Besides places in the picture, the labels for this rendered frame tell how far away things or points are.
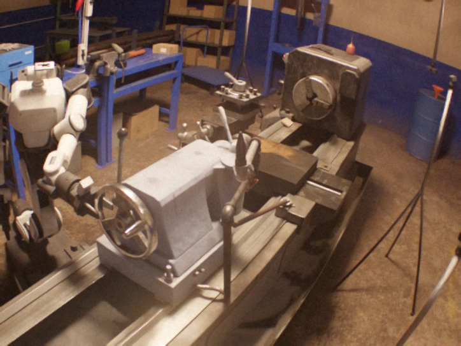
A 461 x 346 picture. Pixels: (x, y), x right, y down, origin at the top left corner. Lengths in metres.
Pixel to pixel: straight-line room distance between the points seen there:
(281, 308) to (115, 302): 0.81
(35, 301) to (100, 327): 0.23
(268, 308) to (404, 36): 4.57
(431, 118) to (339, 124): 2.71
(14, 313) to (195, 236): 0.66
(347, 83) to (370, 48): 3.36
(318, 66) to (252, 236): 1.30
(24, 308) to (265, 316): 1.07
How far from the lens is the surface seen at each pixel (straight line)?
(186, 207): 1.10
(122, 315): 1.26
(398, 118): 5.78
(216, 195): 1.23
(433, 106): 4.96
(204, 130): 1.76
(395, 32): 5.60
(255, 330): 1.67
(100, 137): 3.43
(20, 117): 1.56
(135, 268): 1.14
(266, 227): 1.51
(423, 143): 5.09
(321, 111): 2.25
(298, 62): 2.46
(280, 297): 1.83
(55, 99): 1.56
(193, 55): 6.41
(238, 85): 1.89
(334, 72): 2.39
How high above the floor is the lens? 1.71
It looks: 28 degrees down
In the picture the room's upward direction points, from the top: 7 degrees clockwise
